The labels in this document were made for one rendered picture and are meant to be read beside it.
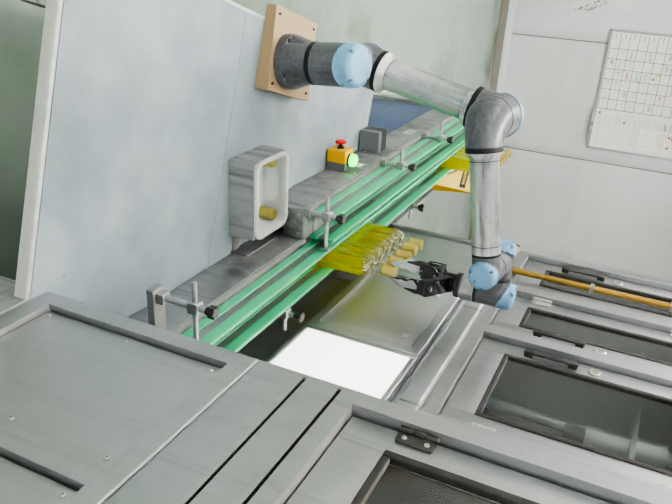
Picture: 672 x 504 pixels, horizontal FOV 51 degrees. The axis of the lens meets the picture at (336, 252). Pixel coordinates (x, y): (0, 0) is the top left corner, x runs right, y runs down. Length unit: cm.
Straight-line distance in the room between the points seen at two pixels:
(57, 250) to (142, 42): 47
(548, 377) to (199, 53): 124
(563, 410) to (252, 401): 100
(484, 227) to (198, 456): 104
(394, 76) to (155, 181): 73
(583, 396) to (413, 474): 100
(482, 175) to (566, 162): 624
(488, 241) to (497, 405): 42
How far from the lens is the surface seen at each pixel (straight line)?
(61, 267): 152
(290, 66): 196
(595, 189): 806
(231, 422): 109
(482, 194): 181
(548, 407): 191
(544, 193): 815
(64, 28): 144
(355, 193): 230
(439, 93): 195
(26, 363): 130
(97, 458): 107
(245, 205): 193
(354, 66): 191
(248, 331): 181
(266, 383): 117
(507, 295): 200
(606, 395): 202
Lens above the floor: 177
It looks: 22 degrees down
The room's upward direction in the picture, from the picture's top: 104 degrees clockwise
